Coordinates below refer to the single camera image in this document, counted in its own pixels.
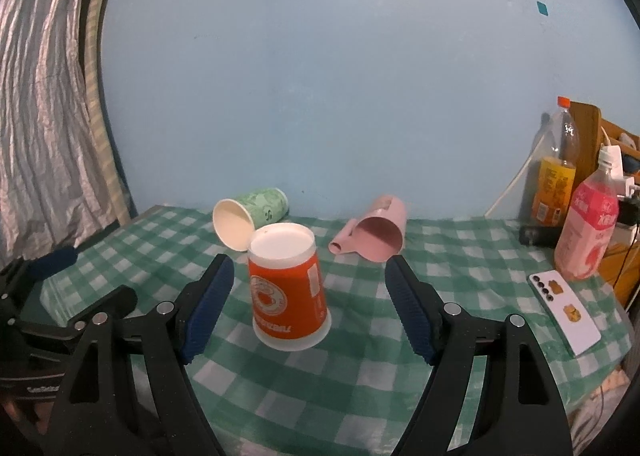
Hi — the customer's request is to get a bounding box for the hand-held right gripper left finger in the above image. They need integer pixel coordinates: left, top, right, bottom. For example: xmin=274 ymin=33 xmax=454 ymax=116
xmin=55 ymin=253 xmax=235 ymax=456

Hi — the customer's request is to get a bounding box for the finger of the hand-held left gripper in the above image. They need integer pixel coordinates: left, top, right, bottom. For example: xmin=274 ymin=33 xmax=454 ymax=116
xmin=0 ymin=246 xmax=79 ymax=287
xmin=60 ymin=285 xmax=139 ymax=337

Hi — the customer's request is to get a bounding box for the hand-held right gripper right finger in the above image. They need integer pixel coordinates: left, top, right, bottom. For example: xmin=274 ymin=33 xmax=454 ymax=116
xmin=384 ymin=255 xmax=574 ymax=456

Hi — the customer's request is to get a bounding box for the orange paper cup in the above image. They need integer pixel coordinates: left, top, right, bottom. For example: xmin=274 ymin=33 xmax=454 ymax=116
xmin=247 ymin=222 xmax=332 ymax=352

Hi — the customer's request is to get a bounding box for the green paper cup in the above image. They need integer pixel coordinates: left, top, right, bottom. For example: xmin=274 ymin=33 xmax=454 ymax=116
xmin=212 ymin=187 xmax=290 ymax=253

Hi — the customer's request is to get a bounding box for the pink mug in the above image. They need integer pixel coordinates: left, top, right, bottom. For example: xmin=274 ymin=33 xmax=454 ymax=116
xmin=328 ymin=194 xmax=409 ymax=263

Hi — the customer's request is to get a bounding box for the green checkered tablecloth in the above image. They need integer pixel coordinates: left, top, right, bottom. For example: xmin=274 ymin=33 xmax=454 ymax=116
xmin=30 ymin=203 xmax=634 ymax=456

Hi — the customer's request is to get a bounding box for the small black box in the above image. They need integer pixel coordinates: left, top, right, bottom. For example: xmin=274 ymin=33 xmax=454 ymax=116
xmin=518 ymin=223 xmax=562 ymax=250

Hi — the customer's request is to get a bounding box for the grey curtain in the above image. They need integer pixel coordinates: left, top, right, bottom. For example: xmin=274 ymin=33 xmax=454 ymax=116
xmin=0 ymin=0 xmax=135 ymax=259

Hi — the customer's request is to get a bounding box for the white smartphone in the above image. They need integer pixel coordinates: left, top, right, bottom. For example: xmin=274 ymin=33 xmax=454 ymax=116
xmin=528 ymin=271 xmax=602 ymax=357

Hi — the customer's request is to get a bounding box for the orange drink bottle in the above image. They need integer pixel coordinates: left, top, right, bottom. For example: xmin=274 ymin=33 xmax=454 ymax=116
xmin=529 ymin=96 xmax=582 ymax=242

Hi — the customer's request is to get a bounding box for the pink drink bottle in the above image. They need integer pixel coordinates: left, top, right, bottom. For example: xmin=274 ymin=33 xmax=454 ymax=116
xmin=553 ymin=146 xmax=621 ymax=282

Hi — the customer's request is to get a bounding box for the black plug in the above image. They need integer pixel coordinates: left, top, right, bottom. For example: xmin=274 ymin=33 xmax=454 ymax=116
xmin=618 ymin=198 xmax=640 ymax=239

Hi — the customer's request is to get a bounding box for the white power adapter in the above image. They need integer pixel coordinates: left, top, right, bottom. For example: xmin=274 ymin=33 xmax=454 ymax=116
xmin=597 ymin=135 xmax=640 ymax=199

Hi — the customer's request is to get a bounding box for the wooden shelf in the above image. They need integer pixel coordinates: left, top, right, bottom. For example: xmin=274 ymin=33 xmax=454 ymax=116
xmin=569 ymin=101 xmax=640 ymax=308

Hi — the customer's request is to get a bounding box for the white cable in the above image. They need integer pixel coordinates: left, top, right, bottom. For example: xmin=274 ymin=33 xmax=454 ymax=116
xmin=483 ymin=133 xmax=548 ymax=218

